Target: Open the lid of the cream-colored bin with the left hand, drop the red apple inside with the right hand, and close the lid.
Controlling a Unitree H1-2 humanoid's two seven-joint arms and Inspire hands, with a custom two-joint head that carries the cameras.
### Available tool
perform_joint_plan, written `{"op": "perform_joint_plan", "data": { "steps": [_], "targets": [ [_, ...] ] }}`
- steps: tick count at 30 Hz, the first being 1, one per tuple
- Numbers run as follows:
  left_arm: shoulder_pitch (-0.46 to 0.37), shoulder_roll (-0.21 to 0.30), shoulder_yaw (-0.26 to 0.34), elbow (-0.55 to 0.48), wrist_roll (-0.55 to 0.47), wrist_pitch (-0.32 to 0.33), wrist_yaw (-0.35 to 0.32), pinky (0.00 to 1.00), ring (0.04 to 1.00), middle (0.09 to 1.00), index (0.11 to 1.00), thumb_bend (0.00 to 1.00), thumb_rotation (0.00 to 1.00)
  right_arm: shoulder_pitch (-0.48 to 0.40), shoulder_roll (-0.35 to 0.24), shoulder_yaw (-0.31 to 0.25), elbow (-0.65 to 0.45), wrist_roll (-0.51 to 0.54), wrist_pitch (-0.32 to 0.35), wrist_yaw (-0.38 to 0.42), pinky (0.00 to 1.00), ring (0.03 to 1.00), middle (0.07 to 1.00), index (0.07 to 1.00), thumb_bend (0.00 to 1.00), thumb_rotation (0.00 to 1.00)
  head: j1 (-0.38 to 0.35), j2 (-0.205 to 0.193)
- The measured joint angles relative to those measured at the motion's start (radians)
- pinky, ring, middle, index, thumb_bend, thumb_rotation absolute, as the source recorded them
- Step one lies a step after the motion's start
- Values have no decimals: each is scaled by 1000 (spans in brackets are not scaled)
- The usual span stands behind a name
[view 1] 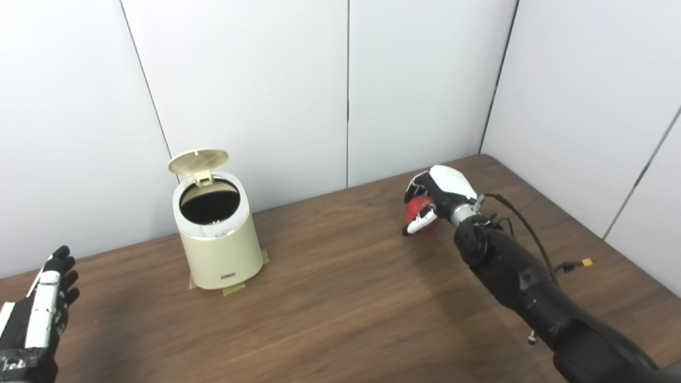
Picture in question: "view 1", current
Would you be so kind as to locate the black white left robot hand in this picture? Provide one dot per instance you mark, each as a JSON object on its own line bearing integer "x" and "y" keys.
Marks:
{"x": 21, "y": 324}

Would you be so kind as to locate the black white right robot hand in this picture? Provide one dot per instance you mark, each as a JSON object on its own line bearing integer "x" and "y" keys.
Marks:
{"x": 452, "y": 183}

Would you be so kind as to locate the red apple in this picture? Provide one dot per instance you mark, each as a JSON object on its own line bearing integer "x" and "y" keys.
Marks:
{"x": 417, "y": 205}

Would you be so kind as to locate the cream lidded trash can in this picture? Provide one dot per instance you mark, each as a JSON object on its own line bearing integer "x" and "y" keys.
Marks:
{"x": 221, "y": 255}

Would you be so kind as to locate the round cream bin lid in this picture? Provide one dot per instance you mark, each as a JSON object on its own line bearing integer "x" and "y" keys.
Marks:
{"x": 198, "y": 159}

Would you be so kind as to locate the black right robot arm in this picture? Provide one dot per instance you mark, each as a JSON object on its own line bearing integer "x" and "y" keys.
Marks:
{"x": 521, "y": 276}

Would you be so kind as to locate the yellow-green tape piece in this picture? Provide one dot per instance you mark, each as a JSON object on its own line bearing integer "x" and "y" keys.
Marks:
{"x": 234, "y": 290}
{"x": 193, "y": 282}
{"x": 265, "y": 259}

